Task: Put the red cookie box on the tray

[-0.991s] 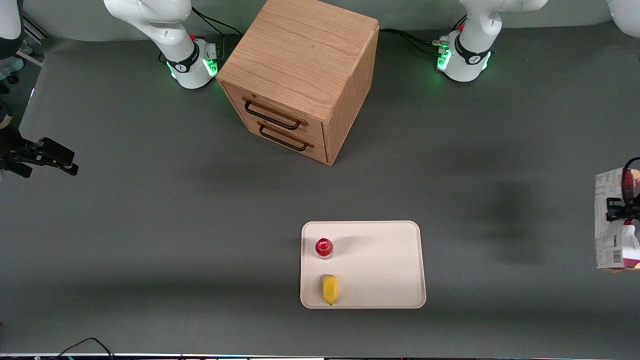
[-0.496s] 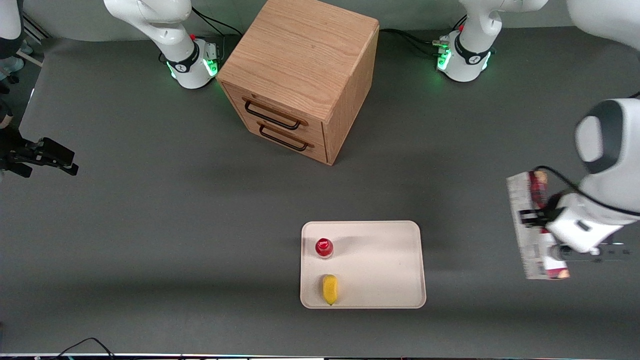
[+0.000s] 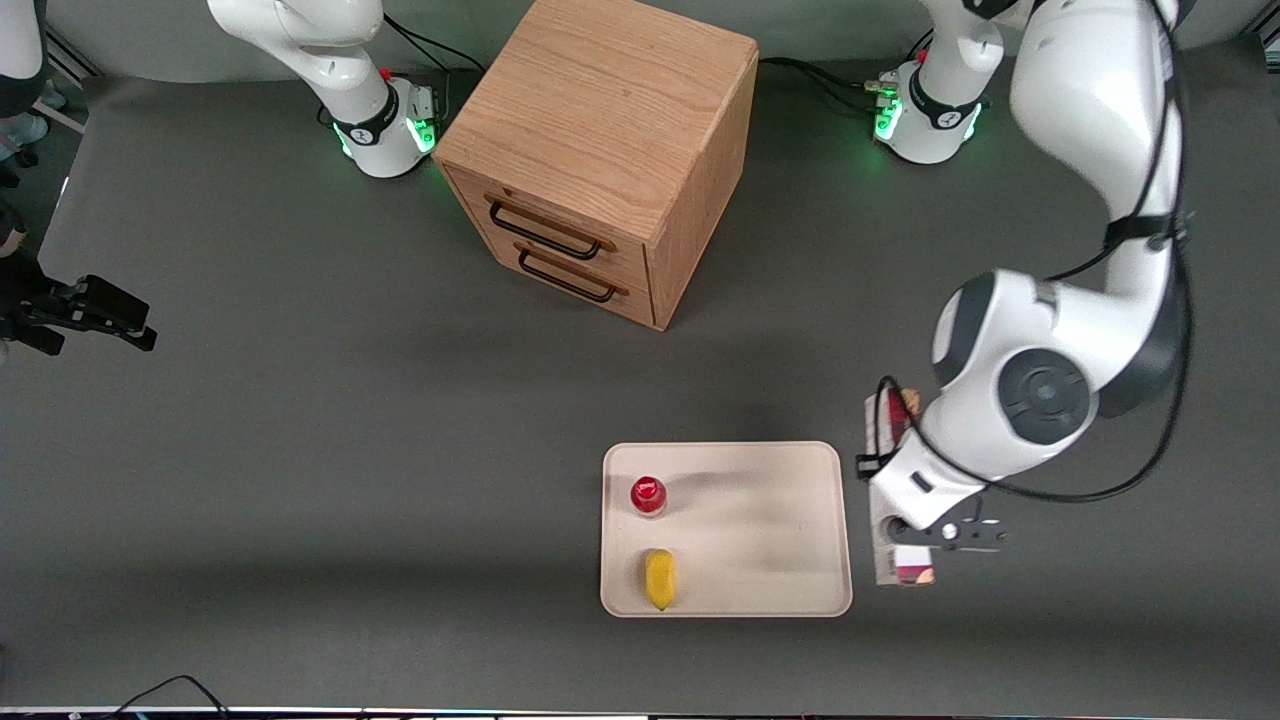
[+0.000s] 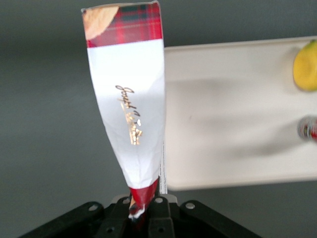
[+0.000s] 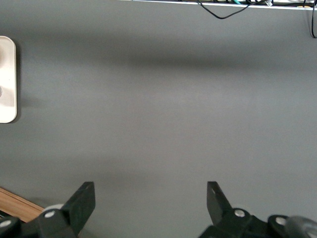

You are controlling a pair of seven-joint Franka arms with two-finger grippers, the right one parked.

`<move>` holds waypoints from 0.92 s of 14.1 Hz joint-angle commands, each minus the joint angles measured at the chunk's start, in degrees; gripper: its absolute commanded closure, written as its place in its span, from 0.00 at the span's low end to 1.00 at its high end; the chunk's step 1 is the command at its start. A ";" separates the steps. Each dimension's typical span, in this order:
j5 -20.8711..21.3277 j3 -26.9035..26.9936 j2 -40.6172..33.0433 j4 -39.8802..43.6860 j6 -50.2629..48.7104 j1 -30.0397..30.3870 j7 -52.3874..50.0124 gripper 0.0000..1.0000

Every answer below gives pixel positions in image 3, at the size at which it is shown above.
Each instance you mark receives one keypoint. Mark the aluminium frame rail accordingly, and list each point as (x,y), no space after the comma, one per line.
(70,65)

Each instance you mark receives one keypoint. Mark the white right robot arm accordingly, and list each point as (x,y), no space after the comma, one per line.
(375,125)

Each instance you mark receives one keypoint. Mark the grey table mat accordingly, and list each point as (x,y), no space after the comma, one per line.
(300,450)

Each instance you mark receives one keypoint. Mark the wooden two-drawer cabinet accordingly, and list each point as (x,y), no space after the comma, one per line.
(610,110)

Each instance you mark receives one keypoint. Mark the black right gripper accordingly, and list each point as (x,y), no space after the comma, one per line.
(62,306)

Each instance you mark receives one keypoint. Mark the cream plastic tray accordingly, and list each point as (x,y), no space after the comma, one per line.
(760,530)

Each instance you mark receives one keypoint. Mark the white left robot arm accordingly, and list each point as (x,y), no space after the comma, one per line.
(1090,100)

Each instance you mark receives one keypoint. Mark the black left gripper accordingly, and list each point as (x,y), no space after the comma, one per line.
(865,465)

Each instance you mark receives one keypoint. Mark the red cookie box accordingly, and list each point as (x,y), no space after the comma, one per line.
(912,572)

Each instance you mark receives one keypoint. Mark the small red-capped bottle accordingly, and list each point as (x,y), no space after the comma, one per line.
(648,495)

